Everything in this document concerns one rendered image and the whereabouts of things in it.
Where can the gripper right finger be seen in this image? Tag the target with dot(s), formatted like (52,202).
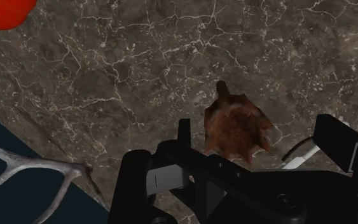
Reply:
(340,139)

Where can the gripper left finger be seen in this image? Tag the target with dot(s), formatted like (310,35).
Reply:
(133,180)

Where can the brown furry toy animal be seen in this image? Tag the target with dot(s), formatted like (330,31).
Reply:
(234,127)

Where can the grey antler-shaped branch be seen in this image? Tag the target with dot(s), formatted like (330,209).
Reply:
(26,163)

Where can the red round fruit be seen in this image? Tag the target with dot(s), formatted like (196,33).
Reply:
(3,12)

